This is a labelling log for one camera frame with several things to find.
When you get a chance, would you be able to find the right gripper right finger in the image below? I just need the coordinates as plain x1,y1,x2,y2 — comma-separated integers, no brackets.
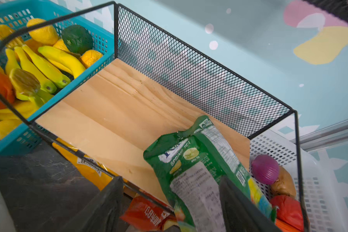
219,176,280,232

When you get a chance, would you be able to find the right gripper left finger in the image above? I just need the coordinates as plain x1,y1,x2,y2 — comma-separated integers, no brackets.
60,177,124,232

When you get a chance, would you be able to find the green snack bag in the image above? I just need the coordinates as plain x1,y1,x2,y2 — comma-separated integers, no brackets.
144,116,276,232

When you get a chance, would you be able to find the orange fruit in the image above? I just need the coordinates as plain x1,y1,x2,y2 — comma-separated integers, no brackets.
0,72,16,110

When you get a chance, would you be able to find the yellow cracker box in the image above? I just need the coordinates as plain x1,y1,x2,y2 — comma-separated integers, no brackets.
52,143,118,191

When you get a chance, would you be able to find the red snack packet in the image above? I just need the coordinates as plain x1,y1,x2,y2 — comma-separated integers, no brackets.
120,194,178,232

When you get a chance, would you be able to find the orange carrot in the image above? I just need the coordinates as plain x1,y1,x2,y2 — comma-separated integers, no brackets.
275,219,301,232

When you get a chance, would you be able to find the red pepper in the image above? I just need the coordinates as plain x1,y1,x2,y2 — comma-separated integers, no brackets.
270,195,304,232

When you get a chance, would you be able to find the purple onion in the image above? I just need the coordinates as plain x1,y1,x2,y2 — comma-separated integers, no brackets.
251,155,279,185

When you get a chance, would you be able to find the brown potato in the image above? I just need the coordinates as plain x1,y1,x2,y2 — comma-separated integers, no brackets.
271,166,296,199

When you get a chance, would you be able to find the white plastic vegetable basket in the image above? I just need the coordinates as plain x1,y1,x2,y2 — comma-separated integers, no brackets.
250,130,348,232

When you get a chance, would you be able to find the black mesh wooden shelf rack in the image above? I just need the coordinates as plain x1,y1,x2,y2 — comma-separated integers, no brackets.
0,0,310,232

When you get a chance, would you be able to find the yellow banana bunch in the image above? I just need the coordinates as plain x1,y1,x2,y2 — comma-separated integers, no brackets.
0,43,86,121

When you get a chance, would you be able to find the green avocado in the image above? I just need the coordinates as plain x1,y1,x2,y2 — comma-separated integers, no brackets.
61,25,93,55

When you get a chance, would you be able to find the yellow lemon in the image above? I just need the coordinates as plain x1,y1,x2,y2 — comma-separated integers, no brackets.
29,25,60,46

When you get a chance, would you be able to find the teal plastic fruit basket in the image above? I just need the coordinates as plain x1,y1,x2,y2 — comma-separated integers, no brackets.
0,1,115,156

